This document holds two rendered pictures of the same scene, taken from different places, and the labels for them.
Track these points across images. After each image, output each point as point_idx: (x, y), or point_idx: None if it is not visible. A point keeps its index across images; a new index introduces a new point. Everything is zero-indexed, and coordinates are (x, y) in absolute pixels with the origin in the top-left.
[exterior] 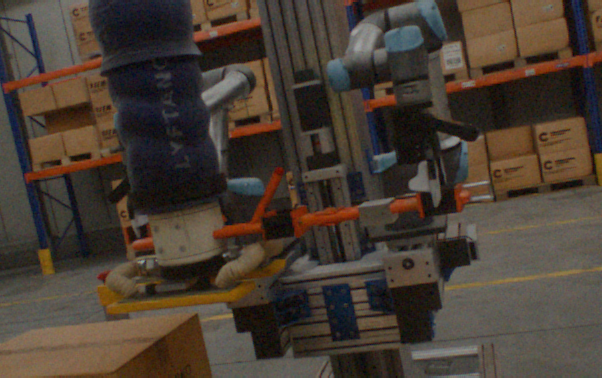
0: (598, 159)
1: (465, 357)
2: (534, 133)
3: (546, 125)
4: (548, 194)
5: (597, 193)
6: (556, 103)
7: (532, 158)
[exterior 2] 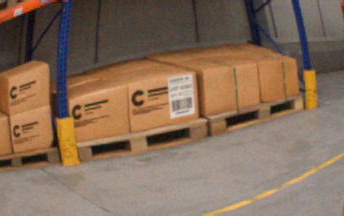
0: (62, 127)
1: None
2: (3, 86)
3: (17, 76)
4: (21, 170)
5: (78, 181)
6: (6, 42)
7: (4, 121)
